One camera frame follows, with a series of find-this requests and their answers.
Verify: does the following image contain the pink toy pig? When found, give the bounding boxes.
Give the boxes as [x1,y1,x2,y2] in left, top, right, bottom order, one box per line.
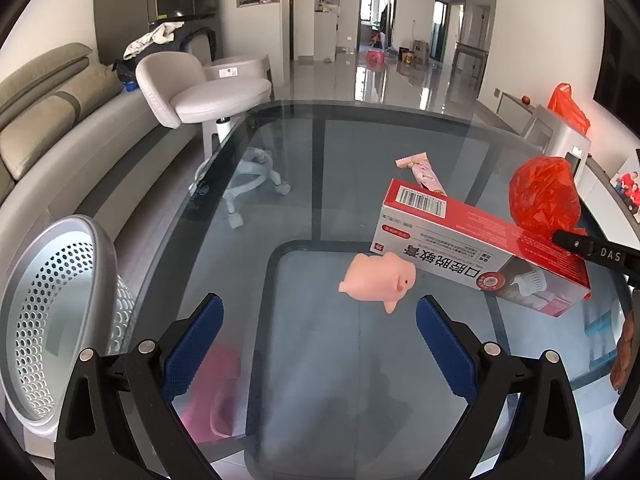
[338,252,416,314]

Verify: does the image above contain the pile of clothes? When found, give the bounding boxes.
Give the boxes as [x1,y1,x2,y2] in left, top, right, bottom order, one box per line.
[112,22,184,84]

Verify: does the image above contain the beige swivel stool chair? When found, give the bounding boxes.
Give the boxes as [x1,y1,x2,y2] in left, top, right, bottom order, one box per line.
[134,51,292,231]

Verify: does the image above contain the grey perforated trash basket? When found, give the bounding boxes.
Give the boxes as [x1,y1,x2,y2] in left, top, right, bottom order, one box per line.
[1,214,136,440]

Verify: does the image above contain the pink stool under table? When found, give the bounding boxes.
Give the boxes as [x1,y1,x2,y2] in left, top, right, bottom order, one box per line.
[180,344,241,443]

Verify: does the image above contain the pink snack wrapper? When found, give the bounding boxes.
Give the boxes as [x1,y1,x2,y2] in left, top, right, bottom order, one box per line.
[395,152,446,196]

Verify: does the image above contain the orange plastic bag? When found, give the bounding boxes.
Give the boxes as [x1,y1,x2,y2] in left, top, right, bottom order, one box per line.
[547,82,591,136]

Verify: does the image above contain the grey sofa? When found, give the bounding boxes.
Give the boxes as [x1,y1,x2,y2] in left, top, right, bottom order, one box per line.
[1,42,196,266]

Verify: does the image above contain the red toothpaste box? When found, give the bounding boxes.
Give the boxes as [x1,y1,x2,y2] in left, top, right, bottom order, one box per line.
[371,179,591,318]

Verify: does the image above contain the framed family photo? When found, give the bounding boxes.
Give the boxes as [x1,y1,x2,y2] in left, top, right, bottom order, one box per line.
[611,148,640,223]

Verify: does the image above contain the person's right hand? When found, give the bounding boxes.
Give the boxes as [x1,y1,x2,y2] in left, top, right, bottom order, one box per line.
[610,312,634,394]

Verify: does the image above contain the red plastic bag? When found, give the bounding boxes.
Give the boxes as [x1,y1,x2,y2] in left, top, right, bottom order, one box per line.
[509,156,587,240]

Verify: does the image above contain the pink plastic stool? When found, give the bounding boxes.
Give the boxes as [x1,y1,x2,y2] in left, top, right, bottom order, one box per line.
[366,48,385,66]

